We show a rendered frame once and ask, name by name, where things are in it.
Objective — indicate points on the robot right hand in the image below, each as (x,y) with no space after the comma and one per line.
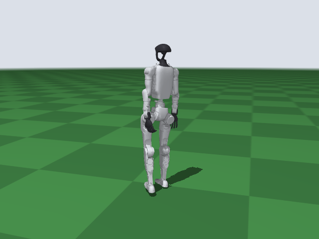
(175,119)

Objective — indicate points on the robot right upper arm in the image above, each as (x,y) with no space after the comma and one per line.
(175,82)

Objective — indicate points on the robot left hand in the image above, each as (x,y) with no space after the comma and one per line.
(148,124)

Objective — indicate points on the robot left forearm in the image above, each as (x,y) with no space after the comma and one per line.
(146,104)

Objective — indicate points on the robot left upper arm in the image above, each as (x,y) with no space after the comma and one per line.
(149,72)

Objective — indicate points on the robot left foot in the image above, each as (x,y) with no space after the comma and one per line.
(151,188)

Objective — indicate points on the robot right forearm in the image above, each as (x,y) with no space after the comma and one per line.
(175,103)

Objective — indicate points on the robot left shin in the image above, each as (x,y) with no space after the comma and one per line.
(149,166)

